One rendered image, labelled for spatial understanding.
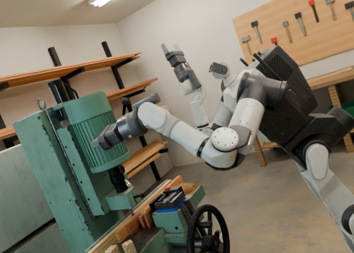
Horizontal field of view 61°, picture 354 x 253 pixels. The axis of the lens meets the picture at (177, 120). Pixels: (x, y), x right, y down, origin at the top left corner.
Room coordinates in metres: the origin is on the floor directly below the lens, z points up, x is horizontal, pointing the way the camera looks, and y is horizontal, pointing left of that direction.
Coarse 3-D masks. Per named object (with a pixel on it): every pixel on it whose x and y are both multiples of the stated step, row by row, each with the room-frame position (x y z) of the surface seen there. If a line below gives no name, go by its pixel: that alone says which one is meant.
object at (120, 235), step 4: (180, 176) 1.60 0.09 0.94; (176, 180) 1.57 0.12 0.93; (180, 180) 1.59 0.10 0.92; (168, 184) 1.53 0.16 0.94; (172, 184) 1.53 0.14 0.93; (176, 184) 1.56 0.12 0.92; (160, 192) 1.46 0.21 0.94; (124, 228) 1.20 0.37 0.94; (116, 232) 1.18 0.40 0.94; (120, 232) 1.18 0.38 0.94; (124, 232) 1.20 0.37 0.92; (116, 236) 1.18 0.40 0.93; (120, 236) 1.17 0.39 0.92; (124, 236) 1.19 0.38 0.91; (120, 240) 1.17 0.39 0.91
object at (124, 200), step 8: (112, 192) 1.31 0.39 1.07; (120, 192) 1.26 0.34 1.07; (128, 192) 1.23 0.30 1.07; (136, 192) 1.26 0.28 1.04; (112, 200) 1.27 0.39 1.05; (120, 200) 1.24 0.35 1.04; (128, 200) 1.22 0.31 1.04; (136, 200) 1.25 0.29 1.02; (112, 208) 1.28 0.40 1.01; (120, 208) 1.25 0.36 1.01; (128, 208) 1.23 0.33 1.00
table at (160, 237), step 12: (204, 192) 1.46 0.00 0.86; (144, 228) 1.22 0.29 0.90; (156, 228) 1.17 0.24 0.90; (132, 240) 1.15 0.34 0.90; (144, 240) 1.11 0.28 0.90; (156, 240) 1.11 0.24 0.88; (168, 240) 1.14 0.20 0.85; (180, 240) 1.10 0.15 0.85; (144, 252) 1.05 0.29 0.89; (156, 252) 1.09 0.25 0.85
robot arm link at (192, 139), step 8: (176, 128) 0.90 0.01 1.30; (184, 128) 0.90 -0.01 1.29; (192, 128) 0.90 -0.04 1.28; (176, 136) 0.90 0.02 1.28; (184, 136) 0.88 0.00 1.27; (192, 136) 0.87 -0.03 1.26; (200, 136) 0.87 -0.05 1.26; (208, 136) 0.88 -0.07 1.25; (184, 144) 0.88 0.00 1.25; (192, 144) 0.86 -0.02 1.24; (200, 144) 0.85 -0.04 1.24; (208, 144) 0.84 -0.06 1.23; (192, 152) 0.87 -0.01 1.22; (200, 152) 0.85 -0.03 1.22; (208, 152) 0.83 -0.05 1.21; (216, 152) 0.82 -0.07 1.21; (232, 152) 0.82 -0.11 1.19; (208, 160) 0.85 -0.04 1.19; (216, 160) 0.84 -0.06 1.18; (224, 160) 0.84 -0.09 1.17; (232, 160) 0.85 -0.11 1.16; (216, 168) 0.87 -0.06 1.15; (224, 168) 0.87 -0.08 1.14
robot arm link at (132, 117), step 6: (150, 96) 1.00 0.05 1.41; (156, 96) 0.99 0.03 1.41; (138, 102) 1.01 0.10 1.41; (144, 102) 1.00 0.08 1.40; (156, 102) 0.99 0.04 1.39; (132, 108) 1.01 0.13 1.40; (138, 108) 1.01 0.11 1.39; (162, 108) 1.00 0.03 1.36; (132, 114) 0.98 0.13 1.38; (132, 120) 0.97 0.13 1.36; (138, 120) 0.97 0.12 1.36; (132, 126) 0.97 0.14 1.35; (138, 126) 0.96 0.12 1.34; (144, 126) 0.97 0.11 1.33; (138, 132) 0.97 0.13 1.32; (144, 132) 0.99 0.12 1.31
